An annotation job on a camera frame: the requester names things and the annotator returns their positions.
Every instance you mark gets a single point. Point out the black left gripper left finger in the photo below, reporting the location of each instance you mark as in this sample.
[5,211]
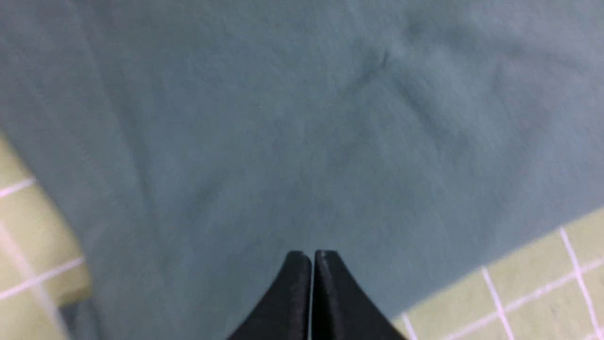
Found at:
[283,311]

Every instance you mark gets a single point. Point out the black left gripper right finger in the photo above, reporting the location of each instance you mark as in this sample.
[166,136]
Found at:
[341,309]

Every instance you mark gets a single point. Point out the green long-sleeve top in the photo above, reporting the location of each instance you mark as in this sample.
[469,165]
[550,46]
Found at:
[190,144]

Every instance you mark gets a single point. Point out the green checkered tablecloth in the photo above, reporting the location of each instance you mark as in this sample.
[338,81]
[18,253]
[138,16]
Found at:
[551,289]

